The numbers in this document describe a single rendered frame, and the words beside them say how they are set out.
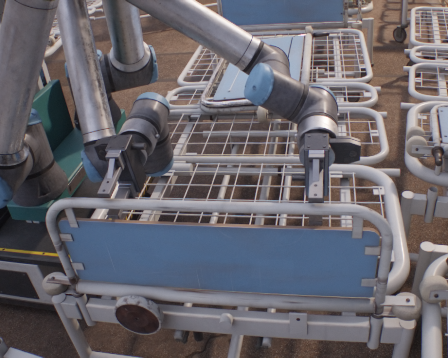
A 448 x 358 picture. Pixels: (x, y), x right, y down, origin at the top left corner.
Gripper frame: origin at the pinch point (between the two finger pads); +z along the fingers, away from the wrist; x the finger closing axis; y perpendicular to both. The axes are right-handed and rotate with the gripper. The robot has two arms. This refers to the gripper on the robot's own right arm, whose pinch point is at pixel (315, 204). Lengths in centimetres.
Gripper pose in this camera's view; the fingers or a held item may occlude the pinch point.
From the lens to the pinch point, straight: 91.0
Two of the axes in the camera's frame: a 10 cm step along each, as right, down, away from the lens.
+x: -1.4, -7.2, -6.8
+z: -1.6, 6.9, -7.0
